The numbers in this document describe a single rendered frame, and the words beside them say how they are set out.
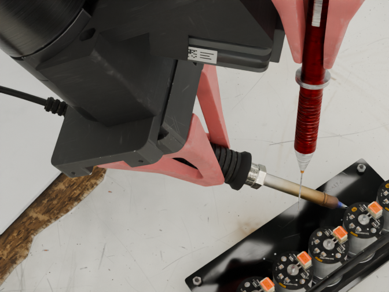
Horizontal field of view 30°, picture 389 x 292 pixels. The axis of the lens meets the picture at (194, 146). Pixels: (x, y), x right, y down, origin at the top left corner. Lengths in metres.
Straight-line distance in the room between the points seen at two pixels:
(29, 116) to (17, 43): 0.28
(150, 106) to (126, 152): 0.02
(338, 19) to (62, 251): 0.32
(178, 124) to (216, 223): 0.19
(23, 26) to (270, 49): 0.11
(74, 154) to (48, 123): 0.23
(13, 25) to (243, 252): 0.26
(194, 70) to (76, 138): 0.07
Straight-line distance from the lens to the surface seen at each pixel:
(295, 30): 0.31
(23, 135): 0.61
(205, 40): 0.32
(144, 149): 0.34
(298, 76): 0.33
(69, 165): 0.37
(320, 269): 0.47
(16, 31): 0.33
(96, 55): 0.32
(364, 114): 0.58
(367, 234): 0.47
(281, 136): 0.57
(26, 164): 0.59
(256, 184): 0.45
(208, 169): 0.41
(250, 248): 0.51
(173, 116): 0.36
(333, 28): 0.30
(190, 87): 0.38
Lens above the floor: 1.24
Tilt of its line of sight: 59 degrees down
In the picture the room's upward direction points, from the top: 11 degrees counter-clockwise
